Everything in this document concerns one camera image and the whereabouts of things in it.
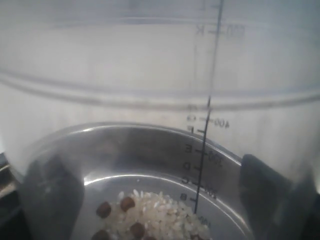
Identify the round stainless steel plate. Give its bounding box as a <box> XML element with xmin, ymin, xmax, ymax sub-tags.
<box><xmin>30</xmin><ymin>123</ymin><xmax>254</xmax><ymax>240</ymax></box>

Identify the clear plastic shaker bottle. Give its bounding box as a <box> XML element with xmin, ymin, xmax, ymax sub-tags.
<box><xmin>0</xmin><ymin>0</ymin><xmax>320</xmax><ymax>240</ymax></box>

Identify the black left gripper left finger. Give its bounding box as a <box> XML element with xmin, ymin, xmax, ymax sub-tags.
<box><xmin>18</xmin><ymin>157</ymin><xmax>85</xmax><ymax>240</ymax></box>

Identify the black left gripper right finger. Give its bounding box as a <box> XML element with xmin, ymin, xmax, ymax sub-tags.
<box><xmin>238</xmin><ymin>154</ymin><xmax>316</xmax><ymax>240</ymax></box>

